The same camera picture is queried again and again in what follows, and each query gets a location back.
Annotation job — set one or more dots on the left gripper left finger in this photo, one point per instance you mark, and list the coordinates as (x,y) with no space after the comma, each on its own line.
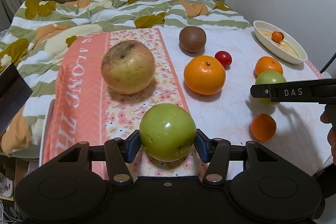
(117,153)

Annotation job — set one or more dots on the person right hand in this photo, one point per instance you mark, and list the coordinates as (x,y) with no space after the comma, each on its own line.
(328,117)

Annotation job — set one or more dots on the brown kiwi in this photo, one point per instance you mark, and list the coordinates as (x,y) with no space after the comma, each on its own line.
(192,39)

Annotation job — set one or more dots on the tiny mandarin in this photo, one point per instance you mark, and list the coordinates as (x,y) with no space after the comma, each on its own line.
(277,37)

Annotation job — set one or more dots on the small green apple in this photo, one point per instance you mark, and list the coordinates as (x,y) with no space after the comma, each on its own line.
(167,132)

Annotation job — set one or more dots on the small red cherry tomato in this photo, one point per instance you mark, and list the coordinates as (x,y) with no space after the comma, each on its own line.
(224,58)

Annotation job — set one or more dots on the green striped floral blanket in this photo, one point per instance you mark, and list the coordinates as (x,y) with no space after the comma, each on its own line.
(42,31)

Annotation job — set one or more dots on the cream oval cartoon dish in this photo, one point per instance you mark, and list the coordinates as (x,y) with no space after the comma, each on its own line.
(288,50)

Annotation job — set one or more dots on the large green apple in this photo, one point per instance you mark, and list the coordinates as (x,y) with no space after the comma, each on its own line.
(270,77)

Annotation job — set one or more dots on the large orange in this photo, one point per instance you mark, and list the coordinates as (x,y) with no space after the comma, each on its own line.
(267,63)
(204,75)

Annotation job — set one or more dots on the black box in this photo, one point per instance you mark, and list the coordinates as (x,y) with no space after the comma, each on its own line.
(13,95)

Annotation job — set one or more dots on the yellow red apple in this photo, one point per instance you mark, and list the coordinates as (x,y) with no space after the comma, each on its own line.
(128,67)

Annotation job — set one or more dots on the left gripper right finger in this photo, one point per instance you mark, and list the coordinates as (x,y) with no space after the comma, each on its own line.
(218,153)

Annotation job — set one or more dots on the small mandarin front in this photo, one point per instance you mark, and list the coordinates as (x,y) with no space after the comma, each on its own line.
(263,127)

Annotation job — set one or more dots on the pink floral tablecloth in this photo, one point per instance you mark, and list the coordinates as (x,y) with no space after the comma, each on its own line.
(84,109)

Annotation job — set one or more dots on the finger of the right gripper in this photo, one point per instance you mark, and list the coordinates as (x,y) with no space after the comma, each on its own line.
(260,91)

